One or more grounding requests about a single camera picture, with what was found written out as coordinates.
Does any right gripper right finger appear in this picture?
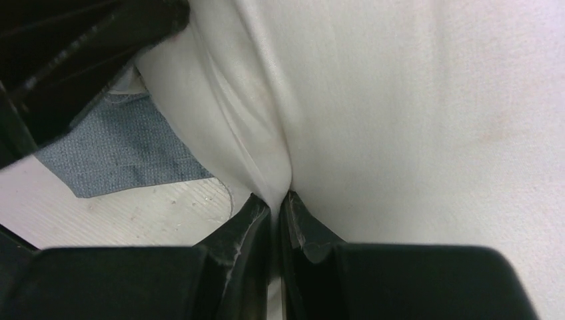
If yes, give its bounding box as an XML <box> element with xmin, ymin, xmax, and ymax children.
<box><xmin>280</xmin><ymin>192</ymin><xmax>537</xmax><ymax>319</ymax></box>

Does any cream white pillow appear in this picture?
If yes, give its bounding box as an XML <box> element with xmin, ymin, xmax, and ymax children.
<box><xmin>137</xmin><ymin>1</ymin><xmax>564</xmax><ymax>319</ymax></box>

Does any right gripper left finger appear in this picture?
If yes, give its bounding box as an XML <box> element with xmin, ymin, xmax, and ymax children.
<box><xmin>1</xmin><ymin>196</ymin><xmax>271</xmax><ymax>319</ymax></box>

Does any patchwork and blue pillowcase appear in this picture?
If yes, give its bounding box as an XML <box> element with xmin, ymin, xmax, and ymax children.
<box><xmin>35</xmin><ymin>67</ymin><xmax>212</xmax><ymax>198</ymax></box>

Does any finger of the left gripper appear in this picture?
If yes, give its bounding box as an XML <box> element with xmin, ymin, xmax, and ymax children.
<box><xmin>1</xmin><ymin>0</ymin><xmax>190</xmax><ymax>167</ymax></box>

